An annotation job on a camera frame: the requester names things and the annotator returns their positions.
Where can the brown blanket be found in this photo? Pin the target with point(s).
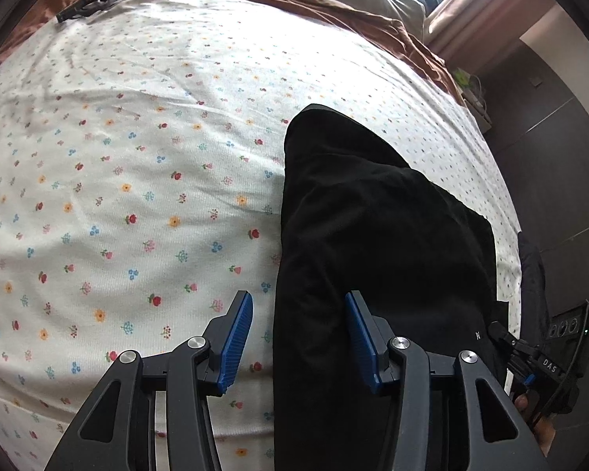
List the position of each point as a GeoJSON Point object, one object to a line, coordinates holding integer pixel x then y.
{"type": "Point", "coordinates": [324, 2]}

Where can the white power strip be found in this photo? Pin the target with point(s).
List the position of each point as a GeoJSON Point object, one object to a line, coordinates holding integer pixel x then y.
{"type": "Point", "coordinates": [477, 108]}

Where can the white floral bedsheet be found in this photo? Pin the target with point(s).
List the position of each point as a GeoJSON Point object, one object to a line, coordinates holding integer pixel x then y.
{"type": "Point", "coordinates": [127, 157]}

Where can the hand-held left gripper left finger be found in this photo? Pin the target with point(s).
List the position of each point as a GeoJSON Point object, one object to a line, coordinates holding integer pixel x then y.
{"type": "Point", "coordinates": [233, 341]}

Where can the pink curtain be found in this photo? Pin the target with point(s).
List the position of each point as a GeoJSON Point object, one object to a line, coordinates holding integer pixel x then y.
{"type": "Point", "coordinates": [476, 10]}

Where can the small green item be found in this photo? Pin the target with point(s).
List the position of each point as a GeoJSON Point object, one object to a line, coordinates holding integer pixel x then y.
{"type": "Point", "coordinates": [461, 78]}

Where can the black shirt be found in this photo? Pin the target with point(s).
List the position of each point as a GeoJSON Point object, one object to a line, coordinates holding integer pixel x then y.
{"type": "Point", "coordinates": [373, 235]}

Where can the wall socket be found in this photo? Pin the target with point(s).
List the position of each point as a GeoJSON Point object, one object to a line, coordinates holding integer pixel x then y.
{"type": "Point", "coordinates": [537, 80]}

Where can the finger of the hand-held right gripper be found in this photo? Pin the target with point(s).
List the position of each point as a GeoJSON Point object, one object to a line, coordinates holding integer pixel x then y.
{"type": "Point", "coordinates": [522, 370]}
{"type": "Point", "coordinates": [513, 339]}

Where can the person's right hand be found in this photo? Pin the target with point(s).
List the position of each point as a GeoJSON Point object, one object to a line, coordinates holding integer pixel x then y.
{"type": "Point", "coordinates": [545, 439]}

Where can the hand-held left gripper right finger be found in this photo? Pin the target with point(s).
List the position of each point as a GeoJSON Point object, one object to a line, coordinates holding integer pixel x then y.
{"type": "Point", "coordinates": [361, 341]}

